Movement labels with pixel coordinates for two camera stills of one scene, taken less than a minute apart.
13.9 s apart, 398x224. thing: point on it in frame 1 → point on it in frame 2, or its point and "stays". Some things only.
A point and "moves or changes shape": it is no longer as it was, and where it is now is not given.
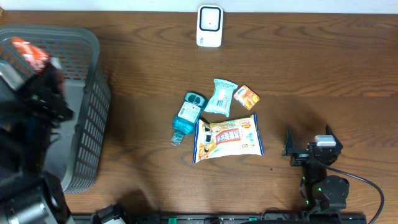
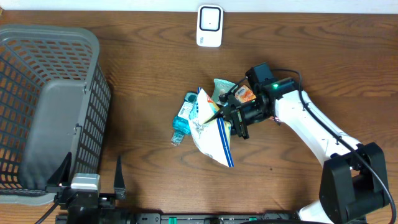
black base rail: [221, 218] stays
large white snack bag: [229, 137] moves or changes shape
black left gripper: [37, 100] → [107, 199]
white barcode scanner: [209, 26] stays
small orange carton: [246, 97] stays
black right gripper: [300, 155] → [233, 114]
